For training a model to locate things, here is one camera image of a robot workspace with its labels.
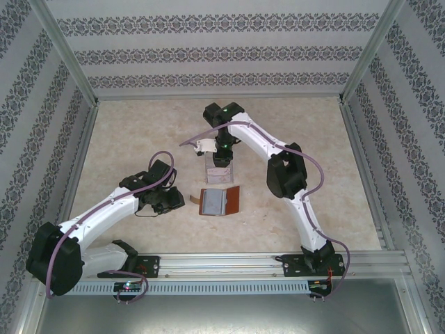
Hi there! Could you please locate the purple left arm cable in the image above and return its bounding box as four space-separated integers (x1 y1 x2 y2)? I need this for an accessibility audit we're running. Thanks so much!
44 150 175 302

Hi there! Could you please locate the aluminium side frame rail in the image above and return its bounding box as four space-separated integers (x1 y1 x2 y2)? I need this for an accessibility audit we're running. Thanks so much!
47 102 102 255
339 102 396 251

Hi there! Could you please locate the aluminium mounting rail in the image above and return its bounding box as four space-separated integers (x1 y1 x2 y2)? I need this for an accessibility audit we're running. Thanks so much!
34 253 407 279

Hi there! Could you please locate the aluminium back crossbar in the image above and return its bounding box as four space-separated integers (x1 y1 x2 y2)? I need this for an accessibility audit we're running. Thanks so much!
93 92 345 102

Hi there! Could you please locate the brown leather card holder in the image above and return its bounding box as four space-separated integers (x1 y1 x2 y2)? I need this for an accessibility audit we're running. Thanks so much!
189 185 241 218

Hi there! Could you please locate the thin black left camera cable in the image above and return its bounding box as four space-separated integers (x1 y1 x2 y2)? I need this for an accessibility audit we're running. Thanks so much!
133 205 157 218

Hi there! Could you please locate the clear acrylic tiered card organizer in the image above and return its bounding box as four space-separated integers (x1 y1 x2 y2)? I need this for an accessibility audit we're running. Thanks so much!
203 152 234 185

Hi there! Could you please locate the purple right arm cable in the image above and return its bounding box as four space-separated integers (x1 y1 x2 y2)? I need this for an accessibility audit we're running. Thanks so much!
177 120 350 301

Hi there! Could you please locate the aluminium frame post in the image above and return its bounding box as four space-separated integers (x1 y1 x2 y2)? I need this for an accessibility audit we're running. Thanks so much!
29 0 100 105
339 0 407 104

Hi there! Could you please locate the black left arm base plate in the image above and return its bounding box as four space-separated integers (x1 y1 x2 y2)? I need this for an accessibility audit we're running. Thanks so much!
97 255 161 279

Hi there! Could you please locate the grey slotted cable duct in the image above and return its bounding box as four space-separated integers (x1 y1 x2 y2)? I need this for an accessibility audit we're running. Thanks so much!
47 280 310 295

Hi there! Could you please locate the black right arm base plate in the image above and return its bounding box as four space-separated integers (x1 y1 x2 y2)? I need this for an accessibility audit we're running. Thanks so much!
283 253 348 278

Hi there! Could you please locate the small circuit board green light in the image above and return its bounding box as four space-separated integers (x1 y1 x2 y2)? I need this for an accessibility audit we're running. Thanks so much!
113 281 144 292

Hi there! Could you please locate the grey metal front panel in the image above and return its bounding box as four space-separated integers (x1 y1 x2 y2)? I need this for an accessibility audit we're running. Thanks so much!
13 278 430 334

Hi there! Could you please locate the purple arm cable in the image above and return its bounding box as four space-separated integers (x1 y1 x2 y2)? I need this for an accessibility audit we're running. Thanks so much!
44 150 175 302
177 120 350 301

